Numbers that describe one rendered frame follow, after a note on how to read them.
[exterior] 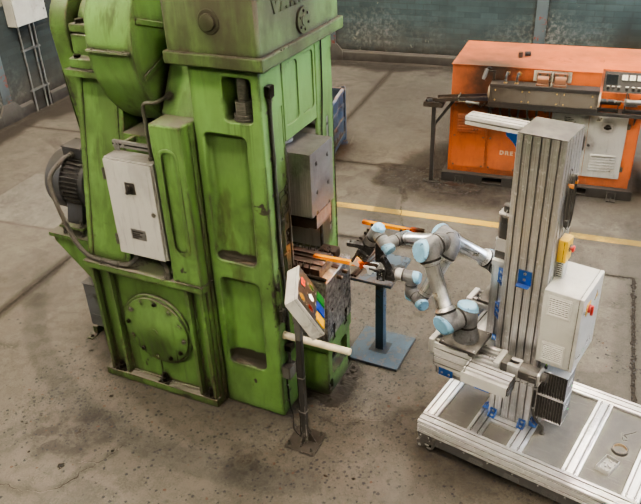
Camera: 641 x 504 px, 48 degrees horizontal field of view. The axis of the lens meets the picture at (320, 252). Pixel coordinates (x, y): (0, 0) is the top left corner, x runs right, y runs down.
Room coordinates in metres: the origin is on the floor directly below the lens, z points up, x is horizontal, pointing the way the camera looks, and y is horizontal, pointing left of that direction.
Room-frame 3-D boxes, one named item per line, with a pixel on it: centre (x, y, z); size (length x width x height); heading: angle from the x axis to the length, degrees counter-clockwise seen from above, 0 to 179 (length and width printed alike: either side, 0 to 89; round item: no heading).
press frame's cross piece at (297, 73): (4.07, 0.27, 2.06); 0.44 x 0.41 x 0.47; 63
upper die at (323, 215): (3.96, 0.15, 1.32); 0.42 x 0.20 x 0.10; 63
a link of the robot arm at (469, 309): (3.26, -0.80, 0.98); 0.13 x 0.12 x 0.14; 123
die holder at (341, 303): (4.02, 0.14, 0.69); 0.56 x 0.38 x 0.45; 63
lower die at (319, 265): (3.96, 0.15, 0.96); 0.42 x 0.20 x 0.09; 63
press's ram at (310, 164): (4.00, 0.13, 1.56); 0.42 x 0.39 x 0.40; 63
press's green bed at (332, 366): (4.02, 0.14, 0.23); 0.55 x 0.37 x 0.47; 63
